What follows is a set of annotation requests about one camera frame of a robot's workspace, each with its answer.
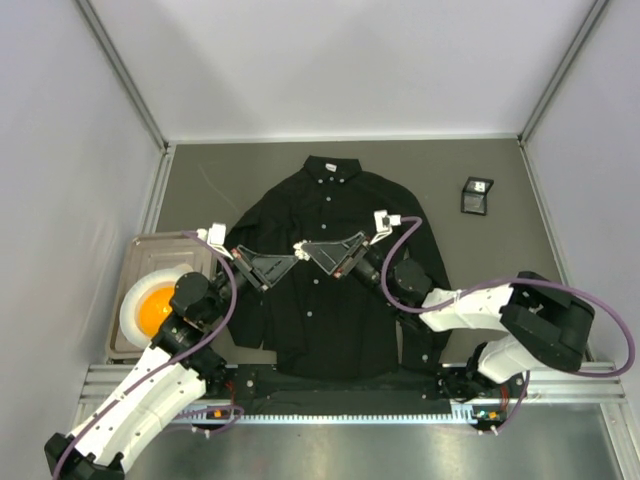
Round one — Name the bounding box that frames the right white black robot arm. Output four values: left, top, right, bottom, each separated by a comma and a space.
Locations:
294, 233, 595, 400

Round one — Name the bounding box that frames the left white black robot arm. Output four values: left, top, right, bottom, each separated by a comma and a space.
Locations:
44, 246, 301, 479

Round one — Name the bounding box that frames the black button-up shirt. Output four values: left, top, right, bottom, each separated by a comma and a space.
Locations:
225, 156, 450, 380

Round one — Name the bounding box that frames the grey metal tray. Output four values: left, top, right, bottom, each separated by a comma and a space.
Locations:
106, 232, 216, 362

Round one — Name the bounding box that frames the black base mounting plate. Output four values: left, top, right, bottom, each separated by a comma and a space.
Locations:
204, 364, 524, 414

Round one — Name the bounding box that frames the white bowl orange inside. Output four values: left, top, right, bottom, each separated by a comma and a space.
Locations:
119, 267, 185, 349

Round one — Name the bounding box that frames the small black open box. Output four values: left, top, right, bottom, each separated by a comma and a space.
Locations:
460, 176, 495, 216

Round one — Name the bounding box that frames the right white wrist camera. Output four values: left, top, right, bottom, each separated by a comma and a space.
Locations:
369, 210, 401, 245

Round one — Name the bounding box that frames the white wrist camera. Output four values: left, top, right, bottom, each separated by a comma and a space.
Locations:
369, 210, 401, 245
196, 222, 232, 259

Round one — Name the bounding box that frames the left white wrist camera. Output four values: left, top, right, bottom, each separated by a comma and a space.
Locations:
196, 222, 232, 259

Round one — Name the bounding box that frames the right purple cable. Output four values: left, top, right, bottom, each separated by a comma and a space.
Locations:
380, 215, 636, 437

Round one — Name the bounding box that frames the purple cable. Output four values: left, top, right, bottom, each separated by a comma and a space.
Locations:
52, 229, 246, 480
380, 215, 636, 437

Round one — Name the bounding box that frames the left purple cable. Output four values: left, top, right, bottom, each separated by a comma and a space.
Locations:
52, 229, 246, 480

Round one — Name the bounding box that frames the grey slotted cable duct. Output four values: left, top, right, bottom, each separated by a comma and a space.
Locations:
172, 404, 504, 427

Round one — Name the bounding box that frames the aluminium frame rail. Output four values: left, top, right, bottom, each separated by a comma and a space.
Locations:
78, 364, 627, 406

